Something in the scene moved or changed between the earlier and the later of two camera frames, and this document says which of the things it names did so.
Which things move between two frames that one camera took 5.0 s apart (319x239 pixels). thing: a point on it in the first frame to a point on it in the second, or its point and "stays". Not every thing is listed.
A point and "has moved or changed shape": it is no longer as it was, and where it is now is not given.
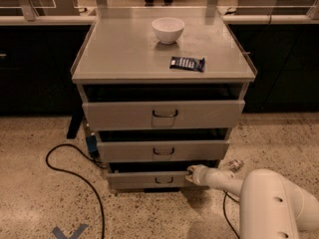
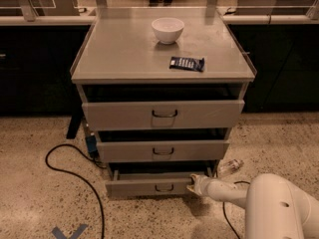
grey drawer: (130, 180) has moved or changed shape
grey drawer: (168, 114) stays
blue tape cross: (59, 234) stays
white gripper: (198, 174) to (201, 184)
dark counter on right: (284, 51) stays
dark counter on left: (37, 56) stays
